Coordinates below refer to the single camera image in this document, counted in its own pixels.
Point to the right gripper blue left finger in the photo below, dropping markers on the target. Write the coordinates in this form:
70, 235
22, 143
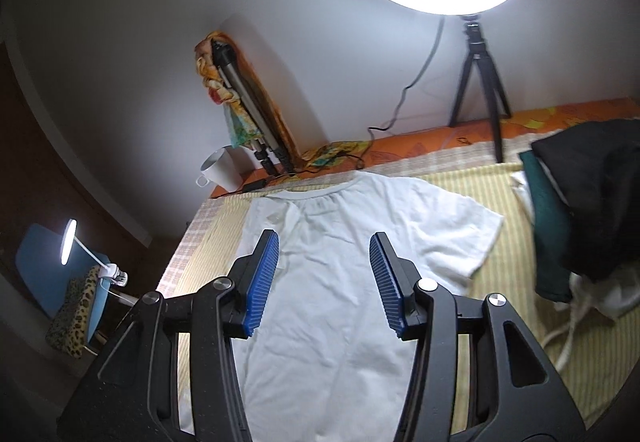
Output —
252, 276

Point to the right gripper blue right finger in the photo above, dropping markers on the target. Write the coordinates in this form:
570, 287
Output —
396, 279

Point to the white t-shirt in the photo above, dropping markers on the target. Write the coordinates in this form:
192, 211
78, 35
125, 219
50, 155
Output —
323, 364

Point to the white mug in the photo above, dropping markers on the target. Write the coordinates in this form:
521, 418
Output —
219, 169

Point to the folded silver black tripod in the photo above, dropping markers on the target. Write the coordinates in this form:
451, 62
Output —
255, 123

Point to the white desk lamp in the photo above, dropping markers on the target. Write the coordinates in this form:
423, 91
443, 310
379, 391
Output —
107, 271

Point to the colourful patterned cloth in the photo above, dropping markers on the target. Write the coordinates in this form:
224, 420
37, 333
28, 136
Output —
203, 63

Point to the dark green garment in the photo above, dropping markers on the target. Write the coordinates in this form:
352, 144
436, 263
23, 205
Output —
551, 231

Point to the leopard print cushion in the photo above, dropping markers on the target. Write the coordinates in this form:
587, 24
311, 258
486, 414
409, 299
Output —
69, 328

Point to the blue chair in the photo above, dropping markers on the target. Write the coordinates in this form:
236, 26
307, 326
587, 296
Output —
38, 263

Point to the yellow striped bed cover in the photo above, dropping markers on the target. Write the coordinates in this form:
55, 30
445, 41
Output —
509, 268

